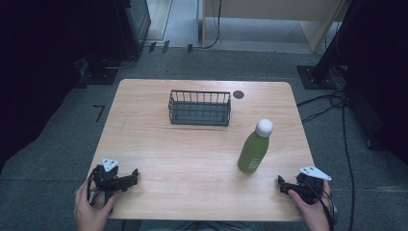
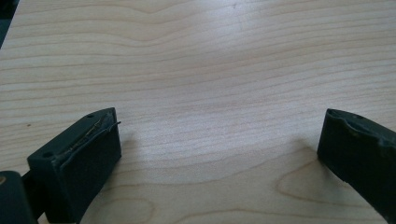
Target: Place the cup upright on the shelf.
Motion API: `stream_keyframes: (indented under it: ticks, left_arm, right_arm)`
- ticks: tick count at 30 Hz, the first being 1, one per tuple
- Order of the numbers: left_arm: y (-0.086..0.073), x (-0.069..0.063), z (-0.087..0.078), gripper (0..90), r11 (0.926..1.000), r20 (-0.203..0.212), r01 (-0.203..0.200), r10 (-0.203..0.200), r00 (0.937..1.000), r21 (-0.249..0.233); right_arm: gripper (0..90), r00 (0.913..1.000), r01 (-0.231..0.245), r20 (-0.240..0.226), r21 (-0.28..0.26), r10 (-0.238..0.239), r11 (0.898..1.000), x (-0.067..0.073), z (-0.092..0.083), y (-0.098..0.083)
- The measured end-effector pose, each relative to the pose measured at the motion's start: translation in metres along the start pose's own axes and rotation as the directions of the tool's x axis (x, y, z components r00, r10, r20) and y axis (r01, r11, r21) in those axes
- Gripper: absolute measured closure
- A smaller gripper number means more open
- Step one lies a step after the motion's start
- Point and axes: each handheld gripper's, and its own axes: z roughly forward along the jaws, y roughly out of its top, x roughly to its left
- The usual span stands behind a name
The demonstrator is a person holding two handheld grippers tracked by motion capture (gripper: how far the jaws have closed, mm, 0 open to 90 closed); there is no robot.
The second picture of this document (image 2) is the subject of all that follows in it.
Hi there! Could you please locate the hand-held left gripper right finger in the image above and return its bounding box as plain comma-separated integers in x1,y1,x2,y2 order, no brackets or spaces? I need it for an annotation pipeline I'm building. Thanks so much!
317,107,396,224

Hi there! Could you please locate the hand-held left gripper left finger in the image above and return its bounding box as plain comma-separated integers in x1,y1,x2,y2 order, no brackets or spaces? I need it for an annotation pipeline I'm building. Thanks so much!
26,106,122,224

